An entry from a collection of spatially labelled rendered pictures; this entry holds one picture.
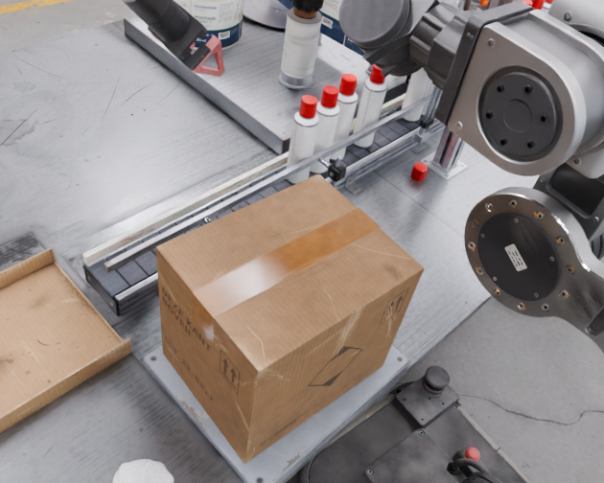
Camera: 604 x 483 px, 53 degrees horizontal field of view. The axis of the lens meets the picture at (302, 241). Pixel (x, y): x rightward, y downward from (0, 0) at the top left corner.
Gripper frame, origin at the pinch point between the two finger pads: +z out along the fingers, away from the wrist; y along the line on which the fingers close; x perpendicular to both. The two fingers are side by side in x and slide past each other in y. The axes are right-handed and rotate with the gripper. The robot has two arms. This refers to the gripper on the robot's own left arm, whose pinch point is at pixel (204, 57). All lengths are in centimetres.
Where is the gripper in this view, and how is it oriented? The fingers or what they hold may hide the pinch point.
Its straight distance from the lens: 114.4
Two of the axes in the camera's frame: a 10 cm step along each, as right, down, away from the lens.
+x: -6.8, 7.3, 0.7
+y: -6.2, -6.2, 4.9
